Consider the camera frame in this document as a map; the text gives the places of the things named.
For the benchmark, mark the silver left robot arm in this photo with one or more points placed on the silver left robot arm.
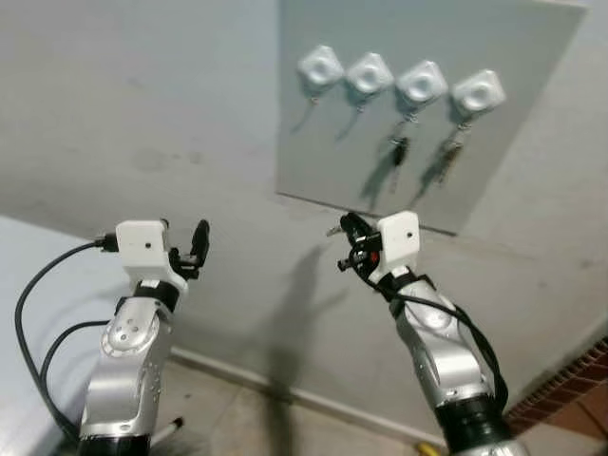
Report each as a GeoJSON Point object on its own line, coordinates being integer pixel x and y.
{"type": "Point", "coordinates": [123, 380]}

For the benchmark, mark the hanging brass key bunch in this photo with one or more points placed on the hanging brass key bunch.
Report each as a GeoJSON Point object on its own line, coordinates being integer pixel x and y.
{"type": "Point", "coordinates": [452, 152]}

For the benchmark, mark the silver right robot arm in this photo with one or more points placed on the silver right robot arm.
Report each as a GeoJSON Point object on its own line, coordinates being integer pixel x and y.
{"type": "Point", "coordinates": [446, 361]}

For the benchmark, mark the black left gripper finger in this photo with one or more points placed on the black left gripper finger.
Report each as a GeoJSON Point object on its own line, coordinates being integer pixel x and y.
{"type": "Point", "coordinates": [165, 223]}
{"type": "Point", "coordinates": [201, 239]}

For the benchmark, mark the white square wall hook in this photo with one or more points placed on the white square wall hook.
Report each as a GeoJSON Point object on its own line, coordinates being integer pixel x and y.
{"type": "Point", "coordinates": [478, 93]}
{"type": "Point", "coordinates": [421, 84]}
{"type": "Point", "coordinates": [320, 66]}
{"type": "Point", "coordinates": [369, 73]}

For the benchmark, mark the hanging black-headed key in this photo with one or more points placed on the hanging black-headed key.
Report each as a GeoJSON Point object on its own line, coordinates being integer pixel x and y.
{"type": "Point", "coordinates": [402, 150]}

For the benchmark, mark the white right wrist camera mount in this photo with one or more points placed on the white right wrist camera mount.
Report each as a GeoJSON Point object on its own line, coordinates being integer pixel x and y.
{"type": "Point", "coordinates": [399, 242]}

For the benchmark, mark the white skirting board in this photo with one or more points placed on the white skirting board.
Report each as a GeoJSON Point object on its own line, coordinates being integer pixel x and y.
{"type": "Point", "coordinates": [285, 391]}

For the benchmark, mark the white rod with black tip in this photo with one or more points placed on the white rod with black tip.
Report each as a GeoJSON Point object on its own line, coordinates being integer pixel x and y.
{"type": "Point", "coordinates": [167, 432]}

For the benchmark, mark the yellow object on floor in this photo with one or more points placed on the yellow object on floor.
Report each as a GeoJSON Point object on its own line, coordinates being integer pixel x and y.
{"type": "Point", "coordinates": [429, 449]}

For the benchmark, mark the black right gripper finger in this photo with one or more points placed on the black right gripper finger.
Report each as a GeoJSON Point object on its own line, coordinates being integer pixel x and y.
{"type": "Point", "coordinates": [350, 243]}
{"type": "Point", "coordinates": [357, 224]}

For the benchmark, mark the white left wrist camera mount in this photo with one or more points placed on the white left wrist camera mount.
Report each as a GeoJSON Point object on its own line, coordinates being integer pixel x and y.
{"type": "Point", "coordinates": [142, 245]}

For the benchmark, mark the grey wall board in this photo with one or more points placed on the grey wall board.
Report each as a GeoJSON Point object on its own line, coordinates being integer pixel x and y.
{"type": "Point", "coordinates": [532, 161]}

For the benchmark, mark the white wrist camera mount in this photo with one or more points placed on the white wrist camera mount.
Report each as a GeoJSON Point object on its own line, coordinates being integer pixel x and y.
{"type": "Point", "coordinates": [142, 245]}
{"type": "Point", "coordinates": [399, 242]}

